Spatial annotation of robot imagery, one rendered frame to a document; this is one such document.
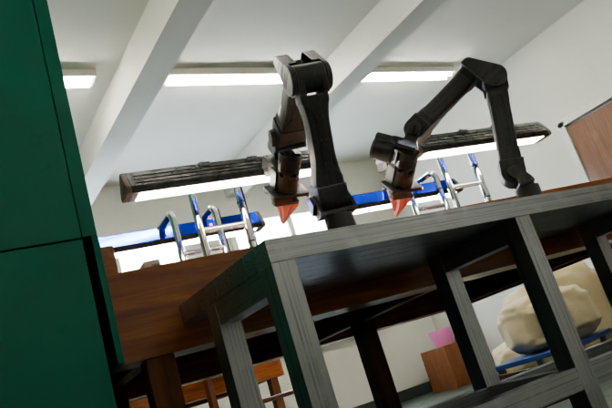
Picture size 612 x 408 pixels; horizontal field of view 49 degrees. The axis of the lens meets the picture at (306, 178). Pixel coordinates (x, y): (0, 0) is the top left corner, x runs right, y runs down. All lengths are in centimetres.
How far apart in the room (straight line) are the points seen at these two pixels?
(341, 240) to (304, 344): 20
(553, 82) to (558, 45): 35
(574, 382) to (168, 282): 83
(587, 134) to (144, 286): 580
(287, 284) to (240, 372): 27
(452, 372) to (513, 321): 283
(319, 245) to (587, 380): 61
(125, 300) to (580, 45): 598
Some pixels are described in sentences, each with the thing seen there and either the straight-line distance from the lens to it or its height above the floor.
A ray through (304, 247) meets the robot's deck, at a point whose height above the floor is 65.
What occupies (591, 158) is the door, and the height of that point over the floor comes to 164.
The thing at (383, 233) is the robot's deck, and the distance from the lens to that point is 122.
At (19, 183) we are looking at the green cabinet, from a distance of 147.
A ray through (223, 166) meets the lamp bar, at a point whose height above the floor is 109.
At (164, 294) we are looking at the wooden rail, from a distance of 147.
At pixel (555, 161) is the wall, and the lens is 717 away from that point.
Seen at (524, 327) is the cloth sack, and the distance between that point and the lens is 487.
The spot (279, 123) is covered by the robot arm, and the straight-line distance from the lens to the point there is 161.
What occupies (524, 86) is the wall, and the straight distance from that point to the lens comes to 737.
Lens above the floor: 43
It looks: 17 degrees up
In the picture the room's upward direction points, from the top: 18 degrees counter-clockwise
